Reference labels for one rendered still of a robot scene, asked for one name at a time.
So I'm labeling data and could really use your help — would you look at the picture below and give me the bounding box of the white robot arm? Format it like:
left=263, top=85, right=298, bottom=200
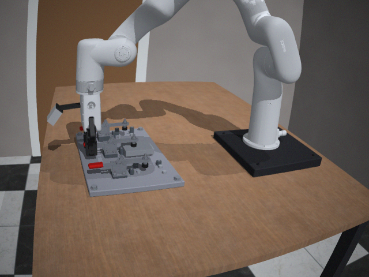
left=47, top=0, right=302, bottom=150

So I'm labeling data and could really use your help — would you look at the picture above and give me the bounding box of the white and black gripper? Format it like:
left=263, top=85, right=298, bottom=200
left=76, top=89, right=103, bottom=156

